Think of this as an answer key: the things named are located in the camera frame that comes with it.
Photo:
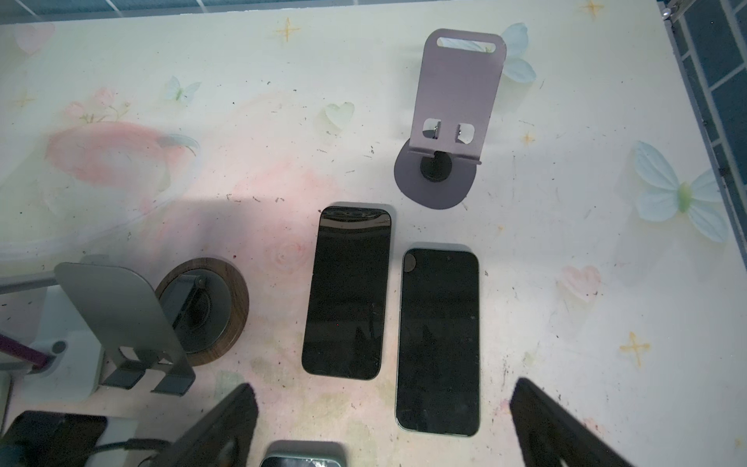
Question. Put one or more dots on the black phone cracked screen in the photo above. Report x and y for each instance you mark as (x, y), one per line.
(346, 313)

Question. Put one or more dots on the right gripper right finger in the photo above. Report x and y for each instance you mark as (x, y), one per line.
(550, 436)

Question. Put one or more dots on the right aluminium corner post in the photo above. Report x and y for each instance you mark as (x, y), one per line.
(709, 37)

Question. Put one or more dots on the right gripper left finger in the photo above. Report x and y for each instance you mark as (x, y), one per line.
(223, 437)

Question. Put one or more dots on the white stand back middle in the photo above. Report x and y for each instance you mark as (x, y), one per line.
(76, 356)

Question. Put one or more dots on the dark round phone stand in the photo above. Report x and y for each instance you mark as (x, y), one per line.
(192, 318)

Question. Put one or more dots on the black phone pink edge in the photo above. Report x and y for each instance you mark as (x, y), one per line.
(38, 360)

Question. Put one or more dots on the black phone teal edge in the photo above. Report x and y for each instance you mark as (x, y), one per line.
(438, 379)

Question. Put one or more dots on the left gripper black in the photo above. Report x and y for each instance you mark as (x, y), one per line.
(56, 439)

